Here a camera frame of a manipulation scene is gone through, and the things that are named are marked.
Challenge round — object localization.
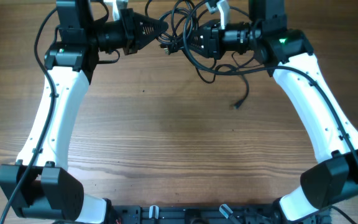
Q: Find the black USB cable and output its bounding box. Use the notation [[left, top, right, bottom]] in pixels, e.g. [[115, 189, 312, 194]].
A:
[[181, 49, 250, 110]]

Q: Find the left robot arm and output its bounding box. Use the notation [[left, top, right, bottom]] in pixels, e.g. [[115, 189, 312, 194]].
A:
[[0, 1, 168, 223]]

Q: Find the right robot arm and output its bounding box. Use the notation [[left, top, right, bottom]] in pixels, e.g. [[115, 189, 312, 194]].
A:
[[183, 1, 358, 223]]

